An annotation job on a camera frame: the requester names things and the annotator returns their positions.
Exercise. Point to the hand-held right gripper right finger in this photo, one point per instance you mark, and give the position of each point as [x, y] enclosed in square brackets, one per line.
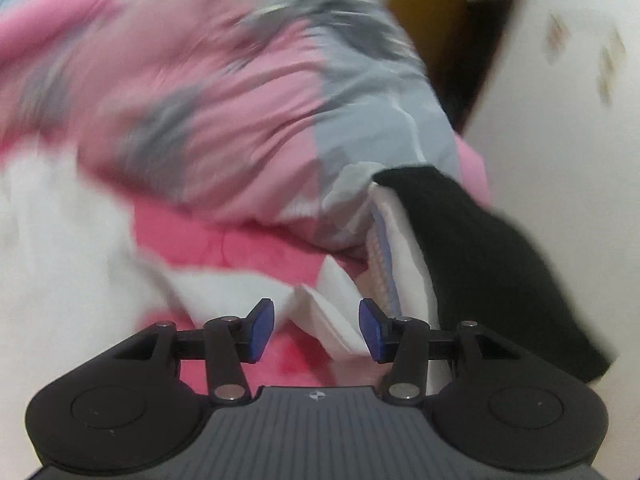
[372, 330]

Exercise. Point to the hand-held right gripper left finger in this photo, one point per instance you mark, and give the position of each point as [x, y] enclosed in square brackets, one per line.
[261, 327]

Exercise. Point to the white shirt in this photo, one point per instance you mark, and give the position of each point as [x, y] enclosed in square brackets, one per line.
[60, 260]

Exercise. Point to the pink floral bed sheet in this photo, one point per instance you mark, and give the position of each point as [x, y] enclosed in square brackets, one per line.
[200, 245]

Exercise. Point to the folded black garment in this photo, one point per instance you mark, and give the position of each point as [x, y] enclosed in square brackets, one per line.
[480, 260]

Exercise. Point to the pink grey floral quilt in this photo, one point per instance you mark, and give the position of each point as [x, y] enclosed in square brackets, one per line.
[225, 100]

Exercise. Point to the wooden door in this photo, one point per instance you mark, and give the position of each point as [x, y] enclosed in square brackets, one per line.
[450, 35]

